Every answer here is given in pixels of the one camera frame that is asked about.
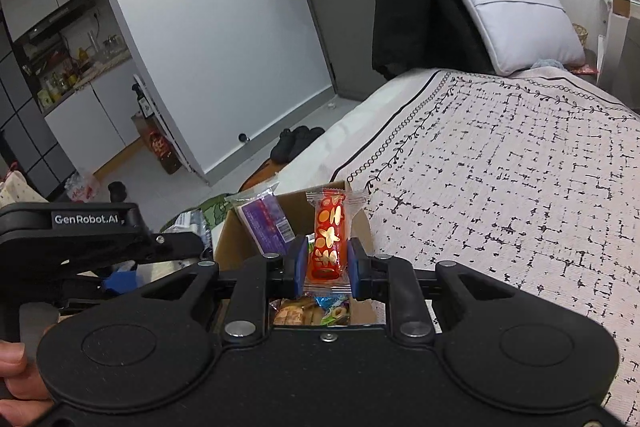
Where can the white rack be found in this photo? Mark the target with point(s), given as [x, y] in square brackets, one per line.
[170, 137]

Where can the person's left hand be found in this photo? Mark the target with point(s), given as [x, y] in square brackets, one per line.
[17, 367]

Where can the brown biscuit packet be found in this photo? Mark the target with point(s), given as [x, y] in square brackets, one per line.
[292, 313]

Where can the purple snack packet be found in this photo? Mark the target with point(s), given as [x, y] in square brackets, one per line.
[265, 217]

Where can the brown paper bag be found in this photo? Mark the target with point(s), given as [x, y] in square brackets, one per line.
[140, 132]

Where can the red packet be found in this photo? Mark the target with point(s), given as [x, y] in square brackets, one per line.
[584, 69]

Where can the orange clear snack packet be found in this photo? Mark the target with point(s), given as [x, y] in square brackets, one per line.
[330, 237]

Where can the black coat on chair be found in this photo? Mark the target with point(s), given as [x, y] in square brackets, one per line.
[420, 7]

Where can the blue green plum candy packet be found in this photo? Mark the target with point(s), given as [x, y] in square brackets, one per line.
[334, 314]

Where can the white plastic bag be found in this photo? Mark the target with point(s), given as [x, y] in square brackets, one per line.
[81, 187]

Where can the dark bottle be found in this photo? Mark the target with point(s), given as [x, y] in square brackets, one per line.
[143, 104]

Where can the row of kitchen bottles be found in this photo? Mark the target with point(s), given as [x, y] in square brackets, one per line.
[75, 67]

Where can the dotted beige cloth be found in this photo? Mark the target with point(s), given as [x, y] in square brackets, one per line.
[20, 189]

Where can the black slipper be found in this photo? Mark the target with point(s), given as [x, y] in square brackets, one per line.
[312, 134]
[285, 149]

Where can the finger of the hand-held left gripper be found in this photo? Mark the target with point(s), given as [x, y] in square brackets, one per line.
[175, 247]
[120, 282]

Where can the white desk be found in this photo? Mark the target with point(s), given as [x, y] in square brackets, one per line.
[620, 47]

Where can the black knob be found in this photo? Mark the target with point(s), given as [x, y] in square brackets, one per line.
[117, 192]

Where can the grey blue cloth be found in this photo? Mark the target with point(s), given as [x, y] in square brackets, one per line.
[546, 63]

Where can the kitchen range hood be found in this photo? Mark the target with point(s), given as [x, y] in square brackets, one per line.
[60, 24]

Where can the patterned bed blanket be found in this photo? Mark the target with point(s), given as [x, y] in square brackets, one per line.
[500, 182]

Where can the wicker basket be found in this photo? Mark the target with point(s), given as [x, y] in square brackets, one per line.
[581, 36]

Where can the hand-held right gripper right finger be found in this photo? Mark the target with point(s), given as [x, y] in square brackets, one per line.
[357, 268]

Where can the white kitchen cabinet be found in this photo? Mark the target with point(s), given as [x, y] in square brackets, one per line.
[90, 122]

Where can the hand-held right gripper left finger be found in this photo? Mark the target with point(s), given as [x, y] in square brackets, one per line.
[298, 267]

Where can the grey door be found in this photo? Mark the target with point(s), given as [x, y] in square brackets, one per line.
[340, 32]

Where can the white bed sheet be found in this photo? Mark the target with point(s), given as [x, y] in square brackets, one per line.
[350, 132]

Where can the red brown bag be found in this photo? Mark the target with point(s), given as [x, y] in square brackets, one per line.
[165, 152]

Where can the white pillow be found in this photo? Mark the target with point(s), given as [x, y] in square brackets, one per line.
[520, 17]

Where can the brown cardboard box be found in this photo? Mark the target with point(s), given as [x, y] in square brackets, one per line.
[302, 212]

